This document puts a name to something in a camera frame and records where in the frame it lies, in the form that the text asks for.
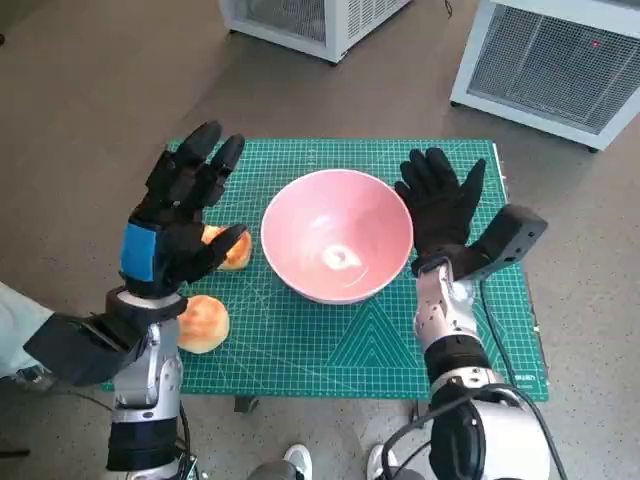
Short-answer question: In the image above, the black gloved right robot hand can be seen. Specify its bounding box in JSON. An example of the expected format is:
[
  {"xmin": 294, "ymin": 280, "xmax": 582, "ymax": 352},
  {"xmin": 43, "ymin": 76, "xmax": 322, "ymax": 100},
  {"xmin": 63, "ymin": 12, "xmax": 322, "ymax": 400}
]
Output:
[{"xmin": 393, "ymin": 147, "xmax": 487, "ymax": 264}]

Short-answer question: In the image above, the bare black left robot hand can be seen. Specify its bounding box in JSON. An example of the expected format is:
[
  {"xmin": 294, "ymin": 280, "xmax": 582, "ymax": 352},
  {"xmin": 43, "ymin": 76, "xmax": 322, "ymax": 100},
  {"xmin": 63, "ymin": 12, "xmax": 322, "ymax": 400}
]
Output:
[{"xmin": 118, "ymin": 119, "xmax": 250, "ymax": 299}]

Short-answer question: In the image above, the orange toy bread roll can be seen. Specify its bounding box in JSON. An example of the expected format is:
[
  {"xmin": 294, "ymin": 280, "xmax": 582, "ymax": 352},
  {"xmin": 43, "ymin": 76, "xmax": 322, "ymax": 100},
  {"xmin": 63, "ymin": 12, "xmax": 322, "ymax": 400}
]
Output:
[{"xmin": 199, "ymin": 224, "xmax": 254, "ymax": 272}]

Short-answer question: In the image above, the round pale toy bread bun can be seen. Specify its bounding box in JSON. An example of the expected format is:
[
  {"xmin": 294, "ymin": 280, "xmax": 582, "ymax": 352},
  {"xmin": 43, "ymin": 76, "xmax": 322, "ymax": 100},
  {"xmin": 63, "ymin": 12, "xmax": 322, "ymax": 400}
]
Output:
[{"xmin": 175, "ymin": 294, "xmax": 231, "ymax": 354}]

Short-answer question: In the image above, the pink bowl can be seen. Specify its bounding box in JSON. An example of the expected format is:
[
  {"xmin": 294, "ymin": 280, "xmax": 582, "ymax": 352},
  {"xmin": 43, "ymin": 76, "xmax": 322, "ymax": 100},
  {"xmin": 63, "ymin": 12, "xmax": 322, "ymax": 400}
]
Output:
[{"xmin": 259, "ymin": 168, "xmax": 415, "ymax": 306}]

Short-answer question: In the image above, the person's leg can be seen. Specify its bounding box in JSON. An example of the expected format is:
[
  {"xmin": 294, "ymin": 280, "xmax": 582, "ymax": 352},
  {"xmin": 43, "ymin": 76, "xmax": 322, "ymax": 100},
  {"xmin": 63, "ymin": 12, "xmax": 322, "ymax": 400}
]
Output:
[{"xmin": 0, "ymin": 282, "xmax": 54, "ymax": 379}]

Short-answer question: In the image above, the white mesh cabinet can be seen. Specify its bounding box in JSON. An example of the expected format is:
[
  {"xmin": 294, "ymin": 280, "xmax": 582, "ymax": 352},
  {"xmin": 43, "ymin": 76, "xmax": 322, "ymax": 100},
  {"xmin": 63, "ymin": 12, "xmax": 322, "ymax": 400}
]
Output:
[
  {"xmin": 219, "ymin": 0, "xmax": 416, "ymax": 64},
  {"xmin": 449, "ymin": 0, "xmax": 640, "ymax": 153}
]

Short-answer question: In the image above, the green cutting mat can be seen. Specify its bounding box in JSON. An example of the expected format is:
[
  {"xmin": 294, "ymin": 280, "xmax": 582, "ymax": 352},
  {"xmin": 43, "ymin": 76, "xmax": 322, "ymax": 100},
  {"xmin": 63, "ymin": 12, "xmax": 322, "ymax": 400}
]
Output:
[{"xmin": 102, "ymin": 138, "xmax": 550, "ymax": 404}]

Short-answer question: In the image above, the person's shoe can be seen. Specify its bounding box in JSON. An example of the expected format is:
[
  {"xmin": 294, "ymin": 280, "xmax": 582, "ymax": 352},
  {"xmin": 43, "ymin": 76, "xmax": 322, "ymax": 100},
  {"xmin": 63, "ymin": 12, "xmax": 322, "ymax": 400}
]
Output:
[{"xmin": 14, "ymin": 367, "xmax": 56, "ymax": 394}]

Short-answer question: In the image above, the white shoe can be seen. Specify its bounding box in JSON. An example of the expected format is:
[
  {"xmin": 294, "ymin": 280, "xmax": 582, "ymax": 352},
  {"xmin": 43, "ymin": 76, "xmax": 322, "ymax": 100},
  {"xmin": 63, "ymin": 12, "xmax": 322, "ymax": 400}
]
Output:
[
  {"xmin": 283, "ymin": 443, "xmax": 314, "ymax": 480},
  {"xmin": 367, "ymin": 443, "xmax": 400, "ymax": 480}
]

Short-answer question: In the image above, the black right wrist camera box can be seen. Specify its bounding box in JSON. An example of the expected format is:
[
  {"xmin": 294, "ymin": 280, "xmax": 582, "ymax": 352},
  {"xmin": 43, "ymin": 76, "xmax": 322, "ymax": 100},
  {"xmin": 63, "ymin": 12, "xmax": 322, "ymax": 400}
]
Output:
[{"xmin": 449, "ymin": 203, "xmax": 549, "ymax": 281}]

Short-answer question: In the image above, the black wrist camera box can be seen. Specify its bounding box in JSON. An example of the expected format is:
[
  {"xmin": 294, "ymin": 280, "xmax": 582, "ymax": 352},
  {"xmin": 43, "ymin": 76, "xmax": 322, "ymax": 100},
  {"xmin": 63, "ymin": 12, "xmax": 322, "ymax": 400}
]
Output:
[
  {"xmin": 449, "ymin": 203, "xmax": 549, "ymax": 281},
  {"xmin": 22, "ymin": 312, "xmax": 141, "ymax": 386}
]

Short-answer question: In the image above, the black right camera cable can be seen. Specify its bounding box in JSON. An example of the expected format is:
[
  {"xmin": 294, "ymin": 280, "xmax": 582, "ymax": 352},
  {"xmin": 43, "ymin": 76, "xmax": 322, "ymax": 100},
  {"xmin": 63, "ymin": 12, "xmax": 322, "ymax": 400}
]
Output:
[{"xmin": 479, "ymin": 279, "xmax": 519, "ymax": 389}]

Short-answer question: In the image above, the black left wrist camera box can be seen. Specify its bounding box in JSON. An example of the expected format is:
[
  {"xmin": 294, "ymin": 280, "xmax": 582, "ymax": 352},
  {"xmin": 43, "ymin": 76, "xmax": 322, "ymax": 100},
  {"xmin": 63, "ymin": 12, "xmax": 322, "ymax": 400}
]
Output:
[{"xmin": 22, "ymin": 312, "xmax": 141, "ymax": 386}]

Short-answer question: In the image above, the thin black floor cable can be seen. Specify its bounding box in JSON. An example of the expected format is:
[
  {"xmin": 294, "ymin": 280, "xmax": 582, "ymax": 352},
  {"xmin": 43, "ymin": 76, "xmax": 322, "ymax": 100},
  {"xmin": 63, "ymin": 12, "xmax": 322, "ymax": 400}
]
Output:
[{"xmin": 74, "ymin": 392, "xmax": 115, "ymax": 412}]

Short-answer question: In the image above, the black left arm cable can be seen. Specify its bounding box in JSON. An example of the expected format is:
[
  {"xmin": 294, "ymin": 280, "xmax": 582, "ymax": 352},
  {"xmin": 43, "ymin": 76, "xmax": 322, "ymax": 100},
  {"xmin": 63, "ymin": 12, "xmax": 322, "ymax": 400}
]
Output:
[{"xmin": 177, "ymin": 399, "xmax": 201, "ymax": 480}]

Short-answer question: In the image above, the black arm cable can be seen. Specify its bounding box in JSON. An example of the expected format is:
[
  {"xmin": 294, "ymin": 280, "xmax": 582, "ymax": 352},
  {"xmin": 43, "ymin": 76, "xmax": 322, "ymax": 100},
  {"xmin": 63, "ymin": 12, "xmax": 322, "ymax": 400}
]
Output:
[
  {"xmin": 382, "ymin": 387, "xmax": 569, "ymax": 480},
  {"xmin": 177, "ymin": 399, "xmax": 201, "ymax": 480}
]

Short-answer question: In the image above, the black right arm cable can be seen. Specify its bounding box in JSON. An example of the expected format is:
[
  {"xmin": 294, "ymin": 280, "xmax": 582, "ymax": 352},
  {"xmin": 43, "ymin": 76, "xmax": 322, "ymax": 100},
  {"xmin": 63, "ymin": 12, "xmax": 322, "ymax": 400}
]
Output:
[{"xmin": 382, "ymin": 387, "xmax": 569, "ymax": 480}]

